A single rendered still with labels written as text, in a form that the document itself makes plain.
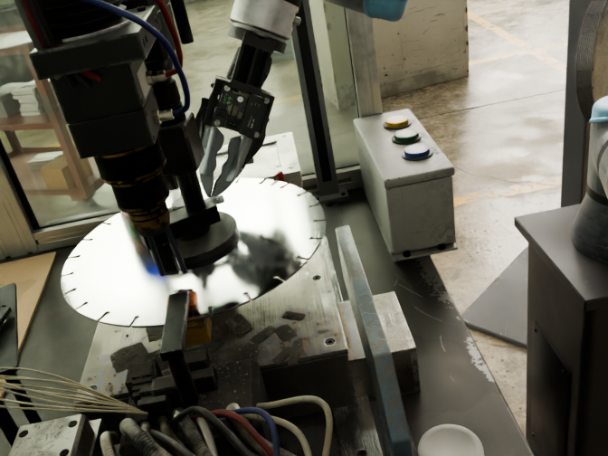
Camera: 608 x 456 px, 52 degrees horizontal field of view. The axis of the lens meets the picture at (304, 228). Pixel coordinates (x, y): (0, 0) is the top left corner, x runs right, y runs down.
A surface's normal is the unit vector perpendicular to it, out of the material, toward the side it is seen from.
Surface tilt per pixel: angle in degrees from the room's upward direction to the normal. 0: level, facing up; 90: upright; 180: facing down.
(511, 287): 0
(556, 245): 0
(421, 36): 90
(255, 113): 78
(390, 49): 90
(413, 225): 90
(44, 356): 0
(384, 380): 45
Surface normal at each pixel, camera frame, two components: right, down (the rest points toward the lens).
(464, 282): -0.17, -0.85
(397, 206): 0.10, 0.49
